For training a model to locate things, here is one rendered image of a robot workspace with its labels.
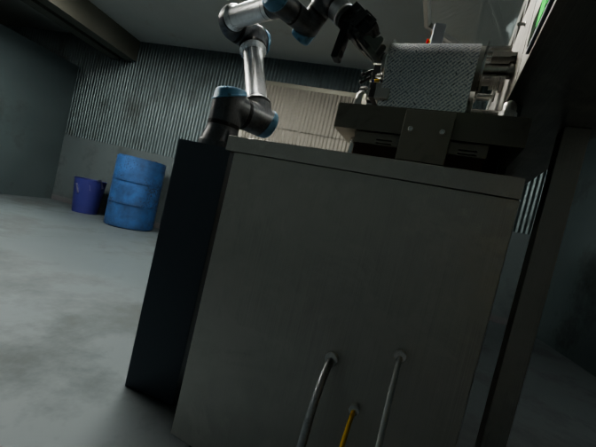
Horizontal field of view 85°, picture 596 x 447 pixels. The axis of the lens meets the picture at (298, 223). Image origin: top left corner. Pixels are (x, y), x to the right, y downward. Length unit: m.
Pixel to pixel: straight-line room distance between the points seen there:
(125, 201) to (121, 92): 2.12
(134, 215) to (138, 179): 0.48
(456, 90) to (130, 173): 4.21
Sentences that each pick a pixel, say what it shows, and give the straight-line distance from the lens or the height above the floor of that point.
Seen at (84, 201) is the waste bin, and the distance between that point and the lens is 5.58.
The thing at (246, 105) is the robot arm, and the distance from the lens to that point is 1.27.
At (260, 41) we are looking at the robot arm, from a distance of 1.56.
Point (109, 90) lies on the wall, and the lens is 6.39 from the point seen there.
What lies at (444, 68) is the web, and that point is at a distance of 1.05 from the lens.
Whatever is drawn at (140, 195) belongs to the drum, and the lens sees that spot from 4.74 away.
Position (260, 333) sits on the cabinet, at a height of 0.45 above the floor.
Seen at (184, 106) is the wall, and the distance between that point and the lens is 5.47.
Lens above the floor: 0.75
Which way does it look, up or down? 2 degrees down
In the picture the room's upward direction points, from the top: 13 degrees clockwise
